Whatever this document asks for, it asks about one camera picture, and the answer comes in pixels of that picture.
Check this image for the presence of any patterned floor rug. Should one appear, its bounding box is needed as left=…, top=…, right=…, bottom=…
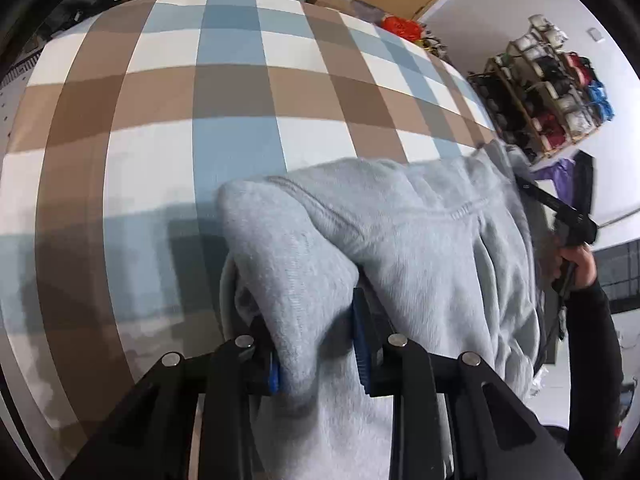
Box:
left=0, top=35, right=48, bottom=88

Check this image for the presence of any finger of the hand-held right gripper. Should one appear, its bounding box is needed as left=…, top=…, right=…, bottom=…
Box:
left=515, top=175, right=598, bottom=233

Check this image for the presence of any pile of loose shoes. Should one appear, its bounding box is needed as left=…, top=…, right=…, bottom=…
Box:
left=415, top=30, right=451, bottom=61

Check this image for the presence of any purple plastic bag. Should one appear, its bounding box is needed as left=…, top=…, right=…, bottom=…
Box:
left=535, top=157, right=576, bottom=201

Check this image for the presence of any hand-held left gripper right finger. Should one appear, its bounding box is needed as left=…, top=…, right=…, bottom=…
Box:
left=352, top=287, right=583, bottom=480

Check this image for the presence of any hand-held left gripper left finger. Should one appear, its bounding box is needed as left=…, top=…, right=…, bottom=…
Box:
left=60, top=317, right=281, bottom=480

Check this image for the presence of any grey printed hoodie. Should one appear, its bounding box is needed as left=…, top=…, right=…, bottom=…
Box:
left=217, top=139, right=551, bottom=480

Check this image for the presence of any person's right forearm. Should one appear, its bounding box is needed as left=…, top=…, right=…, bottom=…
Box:
left=565, top=277, right=626, bottom=466

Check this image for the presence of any red plastic bag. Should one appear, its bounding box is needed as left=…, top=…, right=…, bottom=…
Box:
left=382, top=15, right=423, bottom=41

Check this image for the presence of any checked bed cover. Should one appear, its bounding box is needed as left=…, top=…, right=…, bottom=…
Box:
left=0, top=0, right=498, bottom=478

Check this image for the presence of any person's right hand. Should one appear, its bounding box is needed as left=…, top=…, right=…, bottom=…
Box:
left=561, top=244, right=598, bottom=292

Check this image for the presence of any shoe rack with shoes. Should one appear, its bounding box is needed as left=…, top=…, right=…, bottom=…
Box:
left=470, top=14, right=616, bottom=156

